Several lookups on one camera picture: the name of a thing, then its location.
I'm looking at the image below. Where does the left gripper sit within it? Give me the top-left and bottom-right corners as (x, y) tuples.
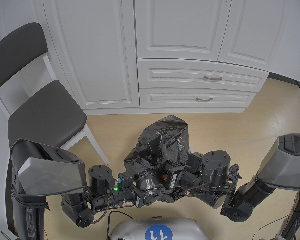
(109, 187), (165, 209)

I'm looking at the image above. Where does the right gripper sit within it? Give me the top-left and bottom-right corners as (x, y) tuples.
(167, 167), (204, 190)

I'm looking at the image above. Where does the black plastic bag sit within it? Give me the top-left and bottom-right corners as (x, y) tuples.
(123, 115), (240, 204)

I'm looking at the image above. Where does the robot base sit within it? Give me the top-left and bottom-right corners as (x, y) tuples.
(110, 217), (210, 240)

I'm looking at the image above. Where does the white chair with grey cushions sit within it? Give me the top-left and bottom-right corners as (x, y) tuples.
(0, 22), (110, 165)

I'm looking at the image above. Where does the white wardrobe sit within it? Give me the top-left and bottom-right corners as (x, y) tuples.
(35, 0), (283, 116)

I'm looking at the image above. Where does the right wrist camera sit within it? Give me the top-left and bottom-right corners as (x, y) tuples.
(185, 152), (203, 174)

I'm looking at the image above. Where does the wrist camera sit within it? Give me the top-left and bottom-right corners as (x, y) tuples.
(117, 172), (134, 191)
(185, 152), (203, 174)

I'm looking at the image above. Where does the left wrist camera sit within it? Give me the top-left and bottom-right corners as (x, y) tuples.
(117, 172), (134, 191)

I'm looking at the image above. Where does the black cable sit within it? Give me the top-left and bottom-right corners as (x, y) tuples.
(107, 210), (134, 240)

